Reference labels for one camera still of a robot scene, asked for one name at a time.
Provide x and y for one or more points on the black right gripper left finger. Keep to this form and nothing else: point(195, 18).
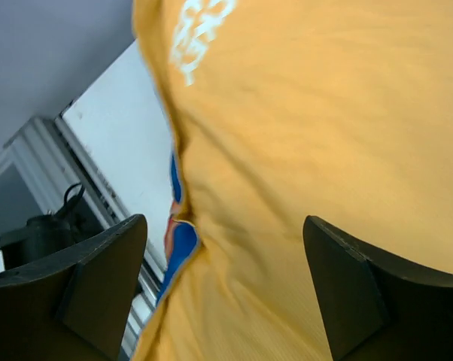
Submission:
point(73, 304)

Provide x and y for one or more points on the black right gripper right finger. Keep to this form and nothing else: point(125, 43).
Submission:
point(374, 304)

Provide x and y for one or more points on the yellow and blue pillowcase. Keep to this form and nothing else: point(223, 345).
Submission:
point(281, 110)

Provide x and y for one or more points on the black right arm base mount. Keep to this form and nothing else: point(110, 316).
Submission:
point(43, 235)

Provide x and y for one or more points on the aluminium table frame rail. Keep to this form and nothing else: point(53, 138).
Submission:
point(37, 166)

